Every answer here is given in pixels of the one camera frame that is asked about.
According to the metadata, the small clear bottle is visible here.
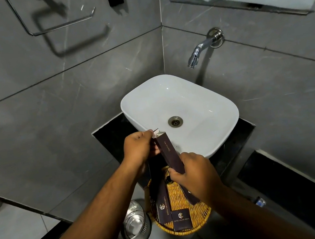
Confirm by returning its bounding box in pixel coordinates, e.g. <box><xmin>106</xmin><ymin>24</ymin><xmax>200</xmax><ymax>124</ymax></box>
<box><xmin>253</xmin><ymin>195</ymin><xmax>267</xmax><ymax>209</ymax></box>

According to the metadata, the metal sink drain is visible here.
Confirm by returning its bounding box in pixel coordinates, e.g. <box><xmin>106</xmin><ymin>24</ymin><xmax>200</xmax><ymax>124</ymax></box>
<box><xmin>167</xmin><ymin>115</ymin><xmax>184</xmax><ymax>129</ymax></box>

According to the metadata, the chrome towel ring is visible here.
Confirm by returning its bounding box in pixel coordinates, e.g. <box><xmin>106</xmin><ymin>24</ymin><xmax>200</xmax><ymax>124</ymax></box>
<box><xmin>5</xmin><ymin>0</ymin><xmax>99</xmax><ymax>41</ymax></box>

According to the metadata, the chrome wall faucet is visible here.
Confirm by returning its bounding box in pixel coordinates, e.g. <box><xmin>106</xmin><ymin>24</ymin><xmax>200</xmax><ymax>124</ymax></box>
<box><xmin>182</xmin><ymin>26</ymin><xmax>229</xmax><ymax>70</ymax></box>

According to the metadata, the yellow woven tray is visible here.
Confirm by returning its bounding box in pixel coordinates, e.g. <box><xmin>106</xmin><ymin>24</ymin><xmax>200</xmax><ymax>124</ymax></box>
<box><xmin>140</xmin><ymin>160</ymin><xmax>215</xmax><ymax>239</ymax></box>

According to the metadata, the person's right forearm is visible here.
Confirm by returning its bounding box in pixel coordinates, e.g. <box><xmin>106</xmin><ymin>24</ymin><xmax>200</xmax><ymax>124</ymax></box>
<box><xmin>208</xmin><ymin>171</ymin><xmax>315</xmax><ymax>239</ymax></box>

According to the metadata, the person's right hand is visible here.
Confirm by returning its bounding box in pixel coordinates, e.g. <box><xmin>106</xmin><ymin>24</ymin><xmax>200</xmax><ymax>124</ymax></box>
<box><xmin>165</xmin><ymin>147</ymin><xmax>228</xmax><ymax>212</ymax></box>

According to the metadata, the long dark brown carton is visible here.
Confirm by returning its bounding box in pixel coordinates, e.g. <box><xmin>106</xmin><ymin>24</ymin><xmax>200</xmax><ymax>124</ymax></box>
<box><xmin>151</xmin><ymin>125</ymin><xmax>186</xmax><ymax>178</ymax></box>
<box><xmin>147</xmin><ymin>153</ymin><xmax>174</xmax><ymax>226</ymax></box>

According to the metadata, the person's left forearm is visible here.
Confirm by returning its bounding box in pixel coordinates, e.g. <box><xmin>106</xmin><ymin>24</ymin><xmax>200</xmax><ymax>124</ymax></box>
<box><xmin>9</xmin><ymin>160</ymin><xmax>153</xmax><ymax>239</ymax></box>

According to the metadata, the person's left hand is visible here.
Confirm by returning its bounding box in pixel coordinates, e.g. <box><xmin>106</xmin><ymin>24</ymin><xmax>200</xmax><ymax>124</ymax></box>
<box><xmin>119</xmin><ymin>128</ymin><xmax>165</xmax><ymax>178</ymax></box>

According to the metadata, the white ceramic sink basin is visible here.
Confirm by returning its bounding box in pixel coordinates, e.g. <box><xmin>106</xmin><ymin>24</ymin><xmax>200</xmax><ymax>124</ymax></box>
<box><xmin>117</xmin><ymin>64</ymin><xmax>246</xmax><ymax>171</ymax></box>

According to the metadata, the small square dark brown carton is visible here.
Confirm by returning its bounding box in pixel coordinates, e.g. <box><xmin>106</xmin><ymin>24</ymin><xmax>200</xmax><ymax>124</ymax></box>
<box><xmin>170</xmin><ymin>207</ymin><xmax>193</xmax><ymax>232</ymax></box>

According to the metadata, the steel waste bin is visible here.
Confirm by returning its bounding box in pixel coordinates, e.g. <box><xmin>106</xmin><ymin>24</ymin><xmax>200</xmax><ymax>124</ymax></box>
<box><xmin>112</xmin><ymin>197</ymin><xmax>155</xmax><ymax>239</ymax></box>

